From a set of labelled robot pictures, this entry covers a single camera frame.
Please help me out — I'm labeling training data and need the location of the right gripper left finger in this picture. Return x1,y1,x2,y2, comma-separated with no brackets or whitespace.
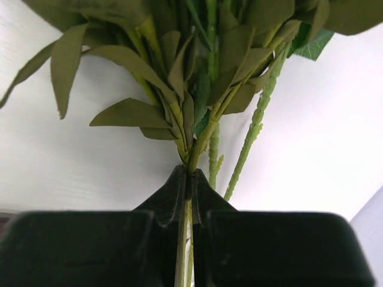
1,166,186,286

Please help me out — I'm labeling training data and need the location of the dusty pink flower stem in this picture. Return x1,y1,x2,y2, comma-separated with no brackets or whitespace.
0,0,300,287

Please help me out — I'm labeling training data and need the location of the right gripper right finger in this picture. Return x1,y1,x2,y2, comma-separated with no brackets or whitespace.
191,170,376,286

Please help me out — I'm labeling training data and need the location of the orange flower stem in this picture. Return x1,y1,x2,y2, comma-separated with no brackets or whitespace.
208,1,382,200

